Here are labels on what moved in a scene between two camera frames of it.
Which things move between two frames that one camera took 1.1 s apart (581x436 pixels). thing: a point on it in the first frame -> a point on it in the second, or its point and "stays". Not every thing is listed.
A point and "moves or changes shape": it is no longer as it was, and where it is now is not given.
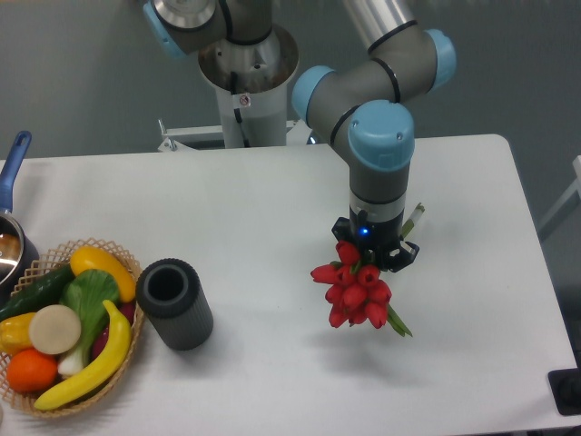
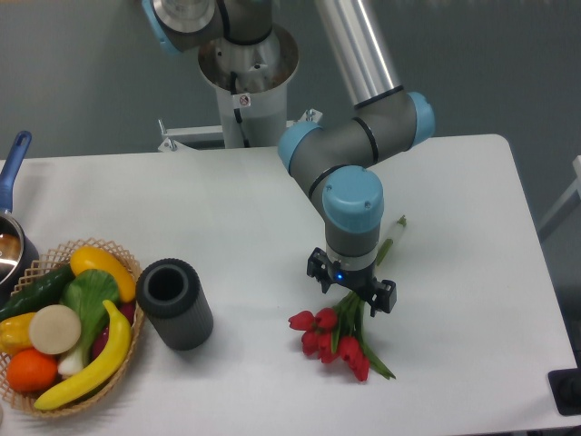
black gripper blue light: x=378 y=238 -> x=380 y=294
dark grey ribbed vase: x=170 y=295 stays
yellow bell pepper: x=14 y=332 stays
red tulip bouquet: x=357 y=291 moves or changes shape
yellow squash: x=95 y=258 stays
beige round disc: x=54 y=329 stays
